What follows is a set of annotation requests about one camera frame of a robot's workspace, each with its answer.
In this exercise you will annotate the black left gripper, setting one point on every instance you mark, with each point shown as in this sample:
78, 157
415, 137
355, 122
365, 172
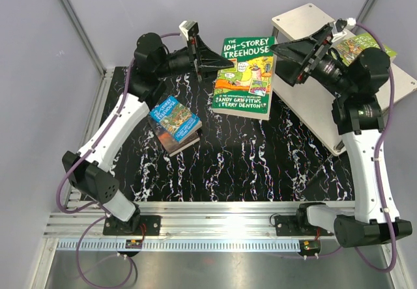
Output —
207, 60

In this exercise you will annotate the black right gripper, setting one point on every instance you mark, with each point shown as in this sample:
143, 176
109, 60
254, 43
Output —
301, 51

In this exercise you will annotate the green 104-Storey Treehouse book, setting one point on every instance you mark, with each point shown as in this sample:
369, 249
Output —
245, 90

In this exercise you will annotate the lime 65-Storey Treehouse book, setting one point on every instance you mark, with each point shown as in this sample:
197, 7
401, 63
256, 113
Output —
351, 47

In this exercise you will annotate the blue 26-Storey Treehouse book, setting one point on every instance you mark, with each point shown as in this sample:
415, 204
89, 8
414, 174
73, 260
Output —
176, 119

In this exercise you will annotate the blue back-cover book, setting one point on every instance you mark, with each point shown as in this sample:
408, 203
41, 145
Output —
391, 53

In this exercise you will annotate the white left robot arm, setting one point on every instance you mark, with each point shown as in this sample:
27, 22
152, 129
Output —
88, 169

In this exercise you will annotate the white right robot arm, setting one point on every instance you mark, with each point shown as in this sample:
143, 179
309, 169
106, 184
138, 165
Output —
361, 126

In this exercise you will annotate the right controller board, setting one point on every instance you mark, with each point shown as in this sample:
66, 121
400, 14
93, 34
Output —
310, 247

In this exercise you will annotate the controller board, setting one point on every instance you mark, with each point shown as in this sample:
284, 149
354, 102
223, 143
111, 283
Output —
310, 247
133, 244

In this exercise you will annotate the left controller board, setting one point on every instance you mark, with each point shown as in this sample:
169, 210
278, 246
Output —
133, 244

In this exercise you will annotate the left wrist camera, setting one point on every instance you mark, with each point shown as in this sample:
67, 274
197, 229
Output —
188, 29

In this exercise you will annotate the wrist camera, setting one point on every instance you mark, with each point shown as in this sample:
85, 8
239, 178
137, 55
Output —
188, 29
341, 26

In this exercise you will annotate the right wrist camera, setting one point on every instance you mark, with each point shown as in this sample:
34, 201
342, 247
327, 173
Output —
341, 26

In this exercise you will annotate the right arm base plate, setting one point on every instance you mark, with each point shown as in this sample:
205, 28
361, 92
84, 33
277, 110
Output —
287, 225

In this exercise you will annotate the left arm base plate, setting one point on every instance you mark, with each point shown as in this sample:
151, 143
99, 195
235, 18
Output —
148, 225

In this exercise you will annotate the aluminium frame rail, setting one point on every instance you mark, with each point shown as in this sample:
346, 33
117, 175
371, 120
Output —
187, 220

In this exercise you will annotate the slotted cable duct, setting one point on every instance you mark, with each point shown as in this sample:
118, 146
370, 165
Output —
154, 245

